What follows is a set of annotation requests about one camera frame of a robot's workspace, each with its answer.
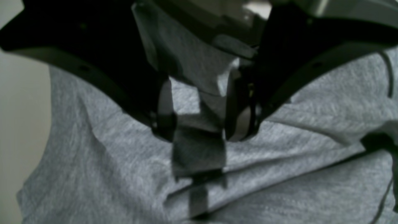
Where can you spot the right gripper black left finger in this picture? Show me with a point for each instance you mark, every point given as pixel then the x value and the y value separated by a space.
pixel 99 42

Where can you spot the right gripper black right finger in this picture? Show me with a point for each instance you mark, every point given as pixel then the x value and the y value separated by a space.
pixel 302 40

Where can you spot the grey T-shirt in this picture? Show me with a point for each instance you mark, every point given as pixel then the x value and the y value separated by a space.
pixel 327 156

